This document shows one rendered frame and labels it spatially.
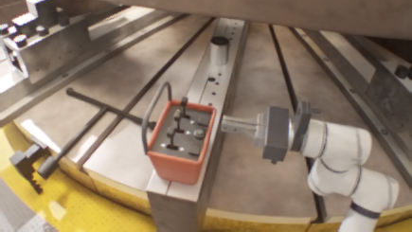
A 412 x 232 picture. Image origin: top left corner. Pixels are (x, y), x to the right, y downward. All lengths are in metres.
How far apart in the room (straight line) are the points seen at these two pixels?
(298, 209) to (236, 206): 0.26
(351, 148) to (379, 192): 0.17
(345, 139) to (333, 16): 0.62
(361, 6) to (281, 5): 0.32
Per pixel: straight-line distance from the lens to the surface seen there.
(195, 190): 0.74
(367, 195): 0.78
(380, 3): 1.23
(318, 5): 1.12
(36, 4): 1.69
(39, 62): 1.64
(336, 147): 0.65
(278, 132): 0.63
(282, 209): 1.18
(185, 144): 0.68
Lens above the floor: 1.32
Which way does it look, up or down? 42 degrees down
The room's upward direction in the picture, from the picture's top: 3 degrees clockwise
